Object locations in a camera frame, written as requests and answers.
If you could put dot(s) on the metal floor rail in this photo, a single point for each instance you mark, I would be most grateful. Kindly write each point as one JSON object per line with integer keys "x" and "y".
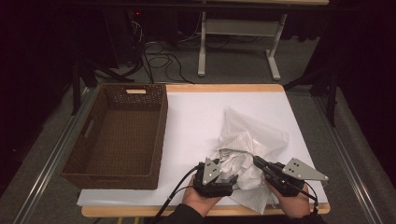
{"x": 53, "y": 155}
{"x": 345, "y": 158}

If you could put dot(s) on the black computer tower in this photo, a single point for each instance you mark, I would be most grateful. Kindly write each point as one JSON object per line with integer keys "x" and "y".
{"x": 135, "y": 34}

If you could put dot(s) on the white metal table frame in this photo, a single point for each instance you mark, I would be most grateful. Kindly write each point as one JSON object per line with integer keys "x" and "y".
{"x": 239, "y": 27}

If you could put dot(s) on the person's right hand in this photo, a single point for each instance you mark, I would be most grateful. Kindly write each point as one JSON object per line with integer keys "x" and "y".
{"x": 294, "y": 207}

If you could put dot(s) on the white shirt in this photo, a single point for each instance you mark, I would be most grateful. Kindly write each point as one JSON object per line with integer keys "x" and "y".
{"x": 246, "y": 174}

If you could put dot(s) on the person's left hand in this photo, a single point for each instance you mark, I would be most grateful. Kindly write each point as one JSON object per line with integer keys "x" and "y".
{"x": 199, "y": 203}

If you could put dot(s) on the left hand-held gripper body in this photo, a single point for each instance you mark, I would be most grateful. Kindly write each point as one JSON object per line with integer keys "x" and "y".
{"x": 210, "y": 186}

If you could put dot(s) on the brown wicker basket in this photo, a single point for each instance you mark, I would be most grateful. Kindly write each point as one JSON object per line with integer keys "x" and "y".
{"x": 124, "y": 140}

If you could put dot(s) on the black metal stand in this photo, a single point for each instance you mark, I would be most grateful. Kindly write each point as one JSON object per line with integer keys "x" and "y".
{"x": 332, "y": 99}
{"x": 76, "y": 87}

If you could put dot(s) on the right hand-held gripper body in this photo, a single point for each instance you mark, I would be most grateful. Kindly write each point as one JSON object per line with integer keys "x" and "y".
{"x": 289, "y": 183}

